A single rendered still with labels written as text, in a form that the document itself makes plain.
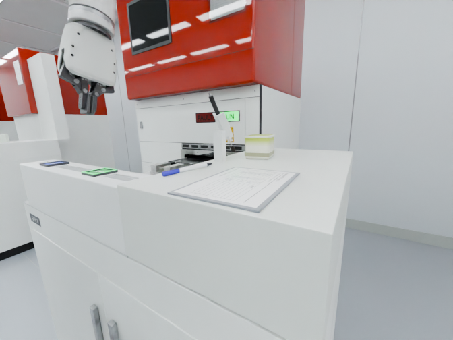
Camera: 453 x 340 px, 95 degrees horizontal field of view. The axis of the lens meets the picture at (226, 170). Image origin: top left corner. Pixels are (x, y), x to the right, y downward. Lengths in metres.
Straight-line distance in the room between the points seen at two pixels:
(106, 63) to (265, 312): 0.55
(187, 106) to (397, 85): 1.79
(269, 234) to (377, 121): 2.12
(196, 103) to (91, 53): 0.61
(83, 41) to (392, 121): 2.19
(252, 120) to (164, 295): 0.70
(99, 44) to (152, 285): 0.50
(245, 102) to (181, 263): 0.72
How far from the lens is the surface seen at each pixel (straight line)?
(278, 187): 0.33
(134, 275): 0.49
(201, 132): 1.06
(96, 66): 0.57
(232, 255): 0.28
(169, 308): 0.44
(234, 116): 0.95
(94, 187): 0.50
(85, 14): 0.58
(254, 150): 0.60
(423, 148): 2.36
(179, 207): 0.31
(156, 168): 0.90
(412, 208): 2.47
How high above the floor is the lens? 1.07
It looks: 12 degrees down
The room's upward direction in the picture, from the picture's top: 2 degrees counter-clockwise
